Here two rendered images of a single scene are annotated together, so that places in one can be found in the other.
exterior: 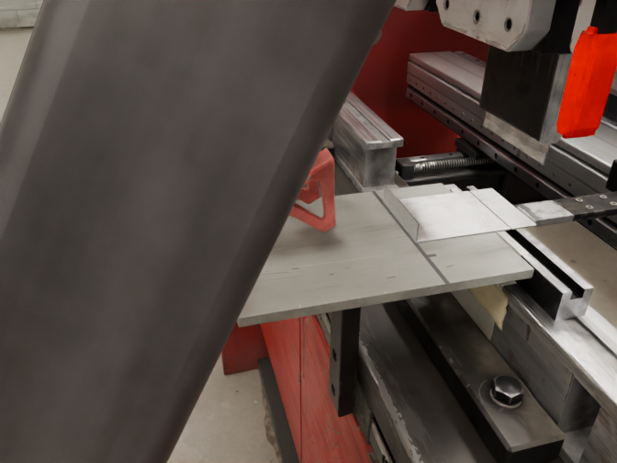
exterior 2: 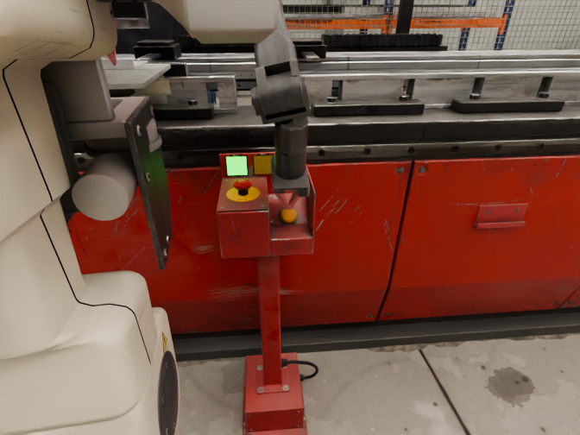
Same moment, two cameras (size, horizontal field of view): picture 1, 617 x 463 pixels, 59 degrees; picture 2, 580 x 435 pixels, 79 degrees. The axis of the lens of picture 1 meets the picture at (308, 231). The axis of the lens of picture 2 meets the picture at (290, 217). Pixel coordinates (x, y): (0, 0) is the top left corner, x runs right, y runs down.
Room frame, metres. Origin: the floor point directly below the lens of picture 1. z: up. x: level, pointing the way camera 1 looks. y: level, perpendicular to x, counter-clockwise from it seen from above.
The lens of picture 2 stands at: (-0.07, 0.71, 1.13)
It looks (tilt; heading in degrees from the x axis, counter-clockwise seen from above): 31 degrees down; 280
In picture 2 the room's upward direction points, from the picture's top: straight up
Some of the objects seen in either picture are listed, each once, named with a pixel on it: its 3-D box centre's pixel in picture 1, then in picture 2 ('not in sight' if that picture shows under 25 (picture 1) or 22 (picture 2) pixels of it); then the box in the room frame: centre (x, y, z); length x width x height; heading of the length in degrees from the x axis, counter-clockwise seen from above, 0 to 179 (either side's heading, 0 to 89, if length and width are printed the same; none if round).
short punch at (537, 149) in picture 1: (521, 95); (123, 5); (0.49, -0.19, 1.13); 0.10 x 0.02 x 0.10; 15
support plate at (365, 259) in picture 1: (359, 242); (117, 75); (0.45, -0.05, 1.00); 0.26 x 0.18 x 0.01; 105
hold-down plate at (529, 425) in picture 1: (449, 334); (154, 111); (0.44, -0.15, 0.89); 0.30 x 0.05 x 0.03; 15
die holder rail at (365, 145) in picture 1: (335, 117); not in sight; (1.02, -0.05, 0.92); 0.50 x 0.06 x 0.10; 15
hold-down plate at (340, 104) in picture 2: not in sight; (367, 107); (-0.11, -0.29, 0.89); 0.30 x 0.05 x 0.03; 15
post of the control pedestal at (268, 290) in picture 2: not in sight; (270, 318); (0.10, 0.04, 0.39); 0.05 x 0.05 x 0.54; 15
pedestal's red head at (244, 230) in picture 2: not in sight; (265, 203); (0.10, 0.04, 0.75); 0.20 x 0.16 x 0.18; 15
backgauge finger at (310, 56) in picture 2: not in sight; (307, 50); (0.08, -0.47, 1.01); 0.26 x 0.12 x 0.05; 105
